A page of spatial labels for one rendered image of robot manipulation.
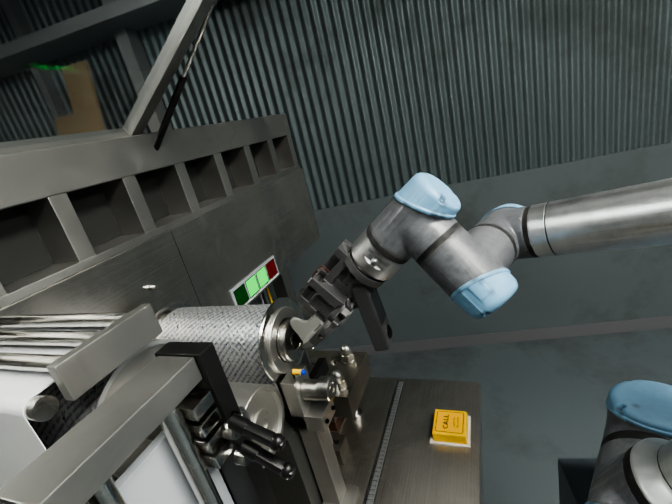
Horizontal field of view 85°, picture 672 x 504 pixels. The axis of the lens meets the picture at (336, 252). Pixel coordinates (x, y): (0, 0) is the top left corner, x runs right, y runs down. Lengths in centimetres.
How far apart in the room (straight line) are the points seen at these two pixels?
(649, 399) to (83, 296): 91
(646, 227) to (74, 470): 55
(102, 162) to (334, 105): 155
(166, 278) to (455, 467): 73
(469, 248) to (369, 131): 177
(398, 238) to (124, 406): 34
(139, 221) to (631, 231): 84
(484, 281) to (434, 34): 184
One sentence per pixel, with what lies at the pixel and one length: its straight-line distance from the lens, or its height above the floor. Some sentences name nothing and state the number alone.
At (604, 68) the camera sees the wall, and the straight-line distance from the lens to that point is 240.
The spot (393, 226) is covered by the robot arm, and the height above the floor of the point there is 144.
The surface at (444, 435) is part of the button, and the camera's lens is 90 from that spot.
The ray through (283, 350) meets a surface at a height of 125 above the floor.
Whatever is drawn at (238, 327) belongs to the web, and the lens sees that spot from 66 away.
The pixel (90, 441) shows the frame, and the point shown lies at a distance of 30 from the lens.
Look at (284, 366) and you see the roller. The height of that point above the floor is 122.
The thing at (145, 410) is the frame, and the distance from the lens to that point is 30.
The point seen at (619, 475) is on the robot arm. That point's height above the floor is 113.
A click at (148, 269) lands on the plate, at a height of 138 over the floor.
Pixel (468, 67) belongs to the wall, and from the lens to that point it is 222.
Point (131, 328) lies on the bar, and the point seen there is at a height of 145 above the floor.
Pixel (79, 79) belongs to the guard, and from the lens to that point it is 78.
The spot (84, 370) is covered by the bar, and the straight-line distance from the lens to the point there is 39.
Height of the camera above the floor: 159
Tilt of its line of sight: 19 degrees down
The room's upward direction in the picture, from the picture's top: 14 degrees counter-clockwise
